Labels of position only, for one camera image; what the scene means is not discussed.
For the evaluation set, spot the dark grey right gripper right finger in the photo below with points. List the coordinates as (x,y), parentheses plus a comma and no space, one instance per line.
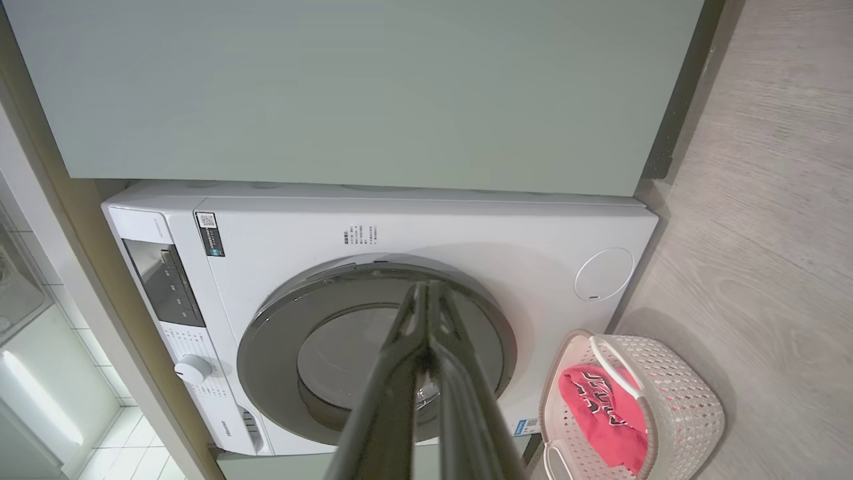
(466,426)

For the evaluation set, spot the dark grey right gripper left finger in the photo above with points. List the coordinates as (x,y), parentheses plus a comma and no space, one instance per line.
(386,413)

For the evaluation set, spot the grey washing machine door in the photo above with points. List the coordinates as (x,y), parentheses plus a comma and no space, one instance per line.
(280,346)

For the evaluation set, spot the red jersey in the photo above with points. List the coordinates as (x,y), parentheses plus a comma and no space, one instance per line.
(600,420)

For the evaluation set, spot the white washing machine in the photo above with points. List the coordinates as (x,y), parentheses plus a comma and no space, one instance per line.
(466,226)

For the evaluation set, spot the cream perforated laundry basket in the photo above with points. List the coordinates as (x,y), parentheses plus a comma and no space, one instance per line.
(680,400)

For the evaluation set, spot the blue energy label sticker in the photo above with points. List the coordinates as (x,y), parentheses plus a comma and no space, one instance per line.
(526,426)

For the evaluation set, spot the white detergent drawer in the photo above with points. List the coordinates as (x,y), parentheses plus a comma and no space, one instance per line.
(252,430)

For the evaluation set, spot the white washer dial knob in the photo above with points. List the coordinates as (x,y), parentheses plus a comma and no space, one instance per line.
(193,369)

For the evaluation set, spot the round white filter cover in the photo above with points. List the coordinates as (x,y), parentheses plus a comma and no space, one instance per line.
(604,274)

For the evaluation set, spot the black QR code sticker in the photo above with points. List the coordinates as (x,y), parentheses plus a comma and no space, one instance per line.
(209,233)

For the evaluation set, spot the black washer control panel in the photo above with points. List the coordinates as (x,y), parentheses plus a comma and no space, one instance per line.
(166,283)

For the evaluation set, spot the pale green cabinet panel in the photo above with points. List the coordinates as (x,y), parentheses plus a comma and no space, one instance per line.
(333,86)

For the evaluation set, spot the dark skirting strip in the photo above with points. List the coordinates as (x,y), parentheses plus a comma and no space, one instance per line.
(680,100)

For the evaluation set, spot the tan wooden door frame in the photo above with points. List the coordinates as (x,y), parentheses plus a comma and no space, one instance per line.
(83,220)

